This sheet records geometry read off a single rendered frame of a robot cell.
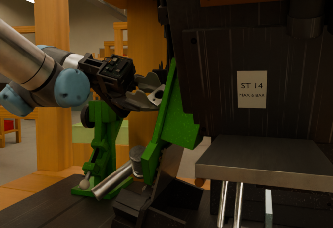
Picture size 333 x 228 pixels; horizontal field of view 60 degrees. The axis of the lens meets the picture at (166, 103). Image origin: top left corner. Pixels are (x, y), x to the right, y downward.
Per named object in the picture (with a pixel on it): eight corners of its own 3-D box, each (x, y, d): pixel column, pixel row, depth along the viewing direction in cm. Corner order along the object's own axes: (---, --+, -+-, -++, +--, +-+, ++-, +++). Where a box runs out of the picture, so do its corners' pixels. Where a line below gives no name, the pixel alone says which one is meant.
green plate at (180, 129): (184, 176, 55) (214, 68, 51) (144, 161, 57) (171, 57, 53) (197, 160, 66) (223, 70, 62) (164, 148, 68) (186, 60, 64)
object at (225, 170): (342, 205, 31) (343, 177, 30) (193, 187, 36) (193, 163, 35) (299, 136, 67) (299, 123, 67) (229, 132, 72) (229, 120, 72)
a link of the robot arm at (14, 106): (14, 94, 57) (50, 59, 63) (-13, 95, 63) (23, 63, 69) (40, 121, 61) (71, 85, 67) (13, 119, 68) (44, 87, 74)
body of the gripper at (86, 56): (118, 82, 59) (71, 68, 63) (125, 108, 66) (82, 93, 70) (136, 58, 64) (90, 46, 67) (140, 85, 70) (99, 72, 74)
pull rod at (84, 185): (86, 192, 77) (85, 171, 77) (77, 191, 78) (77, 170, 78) (97, 185, 83) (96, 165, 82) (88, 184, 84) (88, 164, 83)
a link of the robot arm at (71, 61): (68, 89, 71) (86, 67, 76) (83, 94, 70) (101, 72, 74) (57, 67, 65) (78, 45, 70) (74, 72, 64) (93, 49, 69)
